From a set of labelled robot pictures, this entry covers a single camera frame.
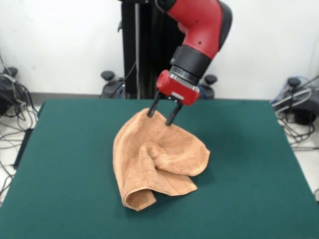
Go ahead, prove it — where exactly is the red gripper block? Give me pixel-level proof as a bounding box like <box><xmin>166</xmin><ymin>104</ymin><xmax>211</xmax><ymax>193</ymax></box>
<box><xmin>147</xmin><ymin>69</ymin><xmax>201</xmax><ymax>126</ymax></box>

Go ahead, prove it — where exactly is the tan terry towel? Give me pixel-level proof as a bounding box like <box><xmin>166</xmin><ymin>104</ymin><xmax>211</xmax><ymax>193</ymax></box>
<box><xmin>113</xmin><ymin>108</ymin><xmax>211</xmax><ymax>212</ymax></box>

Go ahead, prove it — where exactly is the dark green tablecloth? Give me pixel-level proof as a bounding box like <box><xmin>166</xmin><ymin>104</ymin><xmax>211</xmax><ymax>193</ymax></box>
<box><xmin>0</xmin><ymin>99</ymin><xmax>319</xmax><ymax>239</ymax></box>

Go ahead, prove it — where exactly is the black caster base leg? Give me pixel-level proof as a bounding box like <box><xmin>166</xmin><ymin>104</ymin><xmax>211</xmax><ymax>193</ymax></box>
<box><xmin>0</xmin><ymin>66</ymin><xmax>18</xmax><ymax>117</ymax></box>
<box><xmin>274</xmin><ymin>77</ymin><xmax>319</xmax><ymax>125</ymax></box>

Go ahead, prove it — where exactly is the blue cable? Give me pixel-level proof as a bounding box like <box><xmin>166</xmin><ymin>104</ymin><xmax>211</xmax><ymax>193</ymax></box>
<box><xmin>198</xmin><ymin>84</ymin><xmax>209</xmax><ymax>98</ymax></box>

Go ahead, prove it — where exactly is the black pedestal cable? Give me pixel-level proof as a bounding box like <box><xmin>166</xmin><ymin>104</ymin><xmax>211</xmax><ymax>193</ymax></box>
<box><xmin>109</xmin><ymin>61</ymin><xmax>138</xmax><ymax>99</ymax></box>

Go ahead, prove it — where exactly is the black pedestal base leg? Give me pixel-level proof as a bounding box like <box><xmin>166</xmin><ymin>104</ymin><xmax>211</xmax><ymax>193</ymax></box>
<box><xmin>198</xmin><ymin>74</ymin><xmax>218</xmax><ymax>100</ymax></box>
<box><xmin>99</xmin><ymin>70</ymin><xmax>125</xmax><ymax>100</ymax></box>

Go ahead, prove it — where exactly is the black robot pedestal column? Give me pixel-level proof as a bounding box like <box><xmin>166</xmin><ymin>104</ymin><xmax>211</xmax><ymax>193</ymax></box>
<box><xmin>117</xmin><ymin>0</ymin><xmax>200</xmax><ymax>100</ymax></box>

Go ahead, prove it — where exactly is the tangle of black cables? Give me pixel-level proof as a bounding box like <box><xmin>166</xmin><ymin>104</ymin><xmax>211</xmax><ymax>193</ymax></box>
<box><xmin>270</xmin><ymin>74</ymin><xmax>319</xmax><ymax>152</ymax></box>
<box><xmin>0</xmin><ymin>49</ymin><xmax>40</xmax><ymax>207</ymax></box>

